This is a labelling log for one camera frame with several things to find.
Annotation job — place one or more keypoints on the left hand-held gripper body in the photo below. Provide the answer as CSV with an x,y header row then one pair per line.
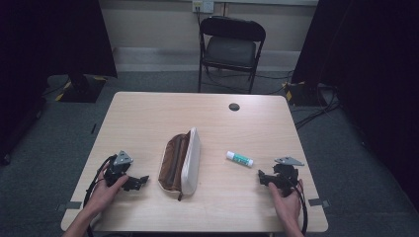
x,y
119,166

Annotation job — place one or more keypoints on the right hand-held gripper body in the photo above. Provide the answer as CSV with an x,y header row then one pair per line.
x,y
286,174

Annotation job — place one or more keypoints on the white and green glue stick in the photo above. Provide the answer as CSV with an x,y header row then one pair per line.
x,y
239,159

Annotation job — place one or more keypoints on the white and brown pencil case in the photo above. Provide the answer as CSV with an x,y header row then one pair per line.
x,y
181,163

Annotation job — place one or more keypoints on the person's left hand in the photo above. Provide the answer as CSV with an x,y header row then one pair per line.
x,y
104,194

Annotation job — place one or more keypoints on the person's right hand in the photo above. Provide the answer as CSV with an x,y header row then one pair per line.
x,y
287,205

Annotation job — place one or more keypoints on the grey tape strip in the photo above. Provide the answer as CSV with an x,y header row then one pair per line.
x,y
69,206
318,202

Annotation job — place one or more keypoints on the dark round table grommet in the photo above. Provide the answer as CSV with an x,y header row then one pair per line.
x,y
234,107

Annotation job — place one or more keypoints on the black stand base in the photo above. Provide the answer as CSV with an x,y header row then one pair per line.
x,y
303,94
82,89

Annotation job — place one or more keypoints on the dark curtain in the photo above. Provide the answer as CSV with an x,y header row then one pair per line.
x,y
369,82
49,49

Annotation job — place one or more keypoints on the black folding chair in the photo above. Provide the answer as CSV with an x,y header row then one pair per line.
x,y
230,49

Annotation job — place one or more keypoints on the white wall socket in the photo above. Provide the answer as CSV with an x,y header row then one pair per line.
x,y
203,6

